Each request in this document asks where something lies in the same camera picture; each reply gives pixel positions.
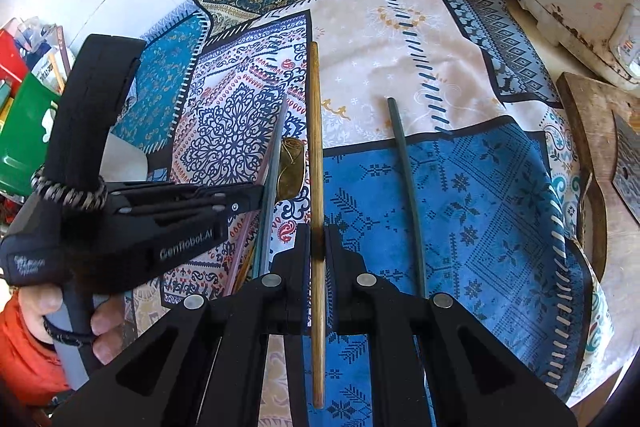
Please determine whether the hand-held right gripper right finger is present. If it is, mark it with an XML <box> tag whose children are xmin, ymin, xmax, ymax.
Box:
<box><xmin>325</xmin><ymin>224</ymin><xmax>577</xmax><ymax>427</ymax></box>

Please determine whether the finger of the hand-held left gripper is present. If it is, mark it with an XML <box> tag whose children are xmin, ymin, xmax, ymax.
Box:
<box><xmin>120</xmin><ymin>208</ymin><xmax>252</xmax><ymax>234</ymax></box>
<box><xmin>107</xmin><ymin>183</ymin><xmax>266</xmax><ymax>214</ymax></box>

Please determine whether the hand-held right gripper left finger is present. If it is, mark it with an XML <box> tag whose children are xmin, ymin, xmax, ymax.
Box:
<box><xmin>50</xmin><ymin>224</ymin><xmax>313</xmax><ymax>427</ymax></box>

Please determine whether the grey-green chopstick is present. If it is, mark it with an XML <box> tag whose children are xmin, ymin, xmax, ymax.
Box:
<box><xmin>252</xmin><ymin>94</ymin><xmax>290</xmax><ymax>280</ymax></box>

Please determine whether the light wooden chopstick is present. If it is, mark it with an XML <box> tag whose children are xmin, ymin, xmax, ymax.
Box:
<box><xmin>306</xmin><ymin>41</ymin><xmax>329</xmax><ymax>409</ymax></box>

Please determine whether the person's left forearm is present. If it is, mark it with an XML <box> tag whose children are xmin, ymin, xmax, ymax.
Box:
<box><xmin>0</xmin><ymin>302</ymin><xmax>71</xmax><ymax>409</ymax></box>

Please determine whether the person's left hand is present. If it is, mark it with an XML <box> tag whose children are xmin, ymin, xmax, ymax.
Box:
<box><xmin>17</xmin><ymin>284</ymin><xmax>129</xmax><ymax>366</ymax></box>

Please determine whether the dark green chopstick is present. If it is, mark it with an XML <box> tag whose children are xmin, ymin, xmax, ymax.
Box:
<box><xmin>387</xmin><ymin>97</ymin><xmax>430</xmax><ymax>303</ymax></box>

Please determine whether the green box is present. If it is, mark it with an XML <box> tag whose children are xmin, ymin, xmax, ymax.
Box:
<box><xmin>0</xmin><ymin>72</ymin><xmax>63</xmax><ymax>196</ymax></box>

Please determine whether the printed plastic bag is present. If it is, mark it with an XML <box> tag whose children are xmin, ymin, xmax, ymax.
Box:
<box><xmin>20</xmin><ymin>19</ymin><xmax>69</xmax><ymax>90</ymax></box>

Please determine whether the red tin box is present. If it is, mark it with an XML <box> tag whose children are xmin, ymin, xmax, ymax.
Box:
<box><xmin>0</xmin><ymin>29</ymin><xmax>30</xmax><ymax>82</ymax></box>

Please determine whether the patterned blue table cloth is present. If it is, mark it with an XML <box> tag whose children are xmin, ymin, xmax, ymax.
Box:
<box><xmin>107</xmin><ymin>0</ymin><xmax>613</xmax><ymax>427</ymax></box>

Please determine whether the wooden cutting board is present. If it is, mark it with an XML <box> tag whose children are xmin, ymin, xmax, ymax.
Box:
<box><xmin>556</xmin><ymin>72</ymin><xmax>640</xmax><ymax>289</ymax></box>

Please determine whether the grey metal blade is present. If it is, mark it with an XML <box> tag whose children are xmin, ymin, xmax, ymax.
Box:
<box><xmin>612</xmin><ymin>114</ymin><xmax>640</xmax><ymax>226</ymax></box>

